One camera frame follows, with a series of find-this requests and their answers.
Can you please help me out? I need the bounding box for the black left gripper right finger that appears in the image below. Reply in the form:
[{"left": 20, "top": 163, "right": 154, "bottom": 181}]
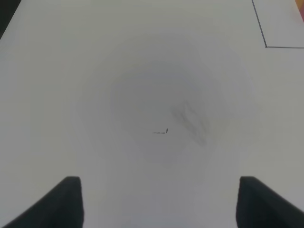
[{"left": 236, "top": 176, "right": 304, "bottom": 228}]

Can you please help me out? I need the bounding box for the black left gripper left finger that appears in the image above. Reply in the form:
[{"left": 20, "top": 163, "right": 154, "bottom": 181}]
[{"left": 4, "top": 176, "right": 85, "bottom": 228}]

